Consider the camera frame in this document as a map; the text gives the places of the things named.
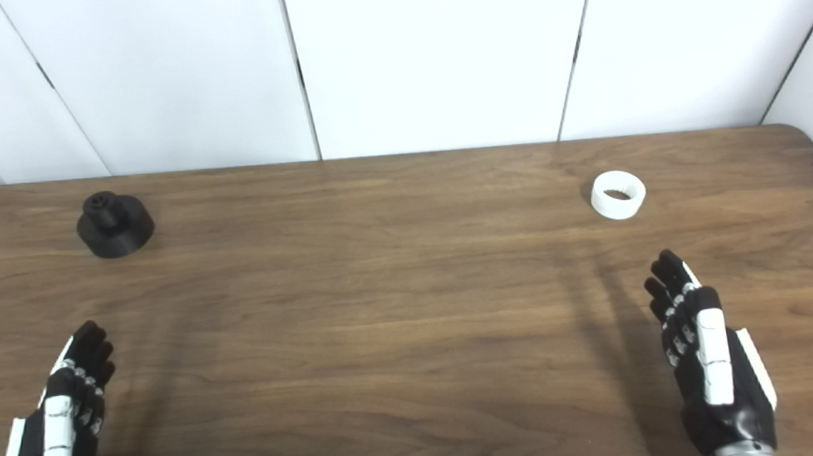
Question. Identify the round black stepped part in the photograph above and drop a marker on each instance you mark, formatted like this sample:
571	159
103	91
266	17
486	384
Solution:
117	230

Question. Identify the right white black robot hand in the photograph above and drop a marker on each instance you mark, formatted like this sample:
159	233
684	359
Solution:
715	364

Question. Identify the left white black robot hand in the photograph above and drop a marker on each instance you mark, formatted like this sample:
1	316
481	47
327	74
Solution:
56	438

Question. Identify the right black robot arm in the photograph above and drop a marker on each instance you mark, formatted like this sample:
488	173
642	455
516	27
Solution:
744	453

